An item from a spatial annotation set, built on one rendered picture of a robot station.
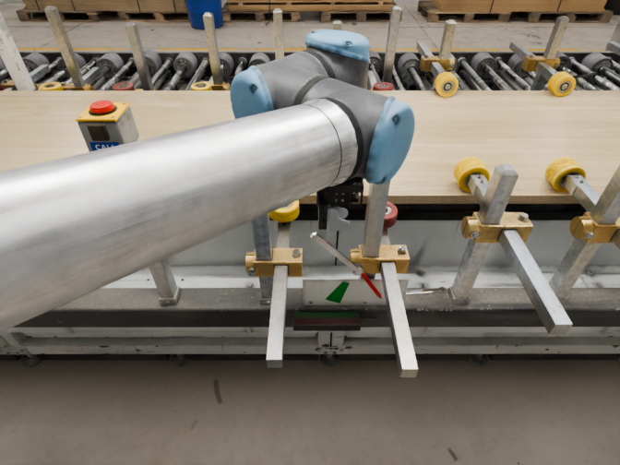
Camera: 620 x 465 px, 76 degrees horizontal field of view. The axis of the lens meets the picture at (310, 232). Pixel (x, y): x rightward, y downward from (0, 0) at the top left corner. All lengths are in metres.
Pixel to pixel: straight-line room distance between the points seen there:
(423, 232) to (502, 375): 0.89
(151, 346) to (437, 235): 1.16
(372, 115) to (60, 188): 0.28
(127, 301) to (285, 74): 0.81
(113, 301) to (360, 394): 1.01
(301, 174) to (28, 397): 1.80
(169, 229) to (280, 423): 1.42
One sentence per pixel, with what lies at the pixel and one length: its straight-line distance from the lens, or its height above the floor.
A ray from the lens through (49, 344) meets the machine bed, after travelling 1.91.
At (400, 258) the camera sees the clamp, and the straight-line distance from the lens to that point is 0.94.
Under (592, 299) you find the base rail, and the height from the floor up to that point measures 0.70.
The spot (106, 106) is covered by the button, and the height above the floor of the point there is 1.23.
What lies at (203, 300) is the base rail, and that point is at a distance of 1.09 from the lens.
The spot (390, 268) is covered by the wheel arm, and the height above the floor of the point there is 0.86.
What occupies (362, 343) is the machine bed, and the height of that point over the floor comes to 0.17.
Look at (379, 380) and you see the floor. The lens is 1.75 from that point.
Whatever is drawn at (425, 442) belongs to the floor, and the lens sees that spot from 1.68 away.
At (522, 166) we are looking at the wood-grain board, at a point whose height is 0.90.
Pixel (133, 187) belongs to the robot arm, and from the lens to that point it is 0.26.
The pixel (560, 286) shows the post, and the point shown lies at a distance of 1.18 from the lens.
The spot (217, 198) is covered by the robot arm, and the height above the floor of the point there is 1.35.
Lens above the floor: 1.52
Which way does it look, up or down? 41 degrees down
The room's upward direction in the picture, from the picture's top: straight up
